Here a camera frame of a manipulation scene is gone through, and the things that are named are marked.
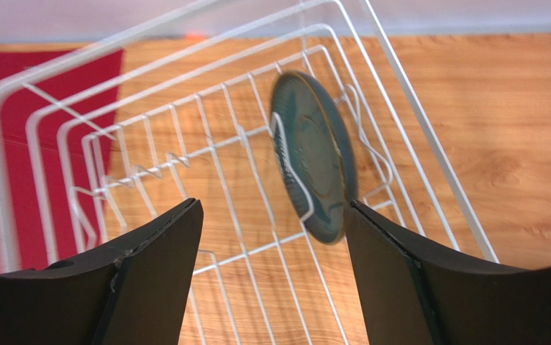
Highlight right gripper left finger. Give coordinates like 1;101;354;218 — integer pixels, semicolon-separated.
0;198;204;344

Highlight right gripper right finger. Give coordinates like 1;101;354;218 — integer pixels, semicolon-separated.
344;201;551;344

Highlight white wire dish rack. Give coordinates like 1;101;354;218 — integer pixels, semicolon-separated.
0;1;498;344

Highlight dark grey plate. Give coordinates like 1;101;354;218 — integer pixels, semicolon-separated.
270;70;359;244

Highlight red mat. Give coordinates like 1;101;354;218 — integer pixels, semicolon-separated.
0;47;126;276

